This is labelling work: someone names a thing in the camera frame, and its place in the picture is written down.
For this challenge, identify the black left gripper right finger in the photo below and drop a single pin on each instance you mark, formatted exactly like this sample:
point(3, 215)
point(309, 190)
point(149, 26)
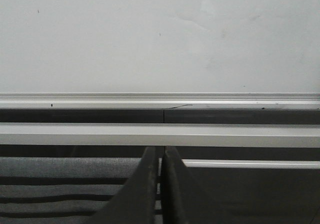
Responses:
point(237, 195)

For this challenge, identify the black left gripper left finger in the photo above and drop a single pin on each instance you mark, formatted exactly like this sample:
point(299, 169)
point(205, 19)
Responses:
point(135, 202)

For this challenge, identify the aluminium whiteboard marker tray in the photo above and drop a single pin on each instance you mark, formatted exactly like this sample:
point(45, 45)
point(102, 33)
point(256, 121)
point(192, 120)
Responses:
point(159, 100)

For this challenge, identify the white whiteboard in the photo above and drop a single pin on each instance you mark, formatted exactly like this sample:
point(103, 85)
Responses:
point(183, 46)

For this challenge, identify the white metal perforated frame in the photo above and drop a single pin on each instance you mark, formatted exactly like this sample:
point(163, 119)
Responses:
point(74, 170)

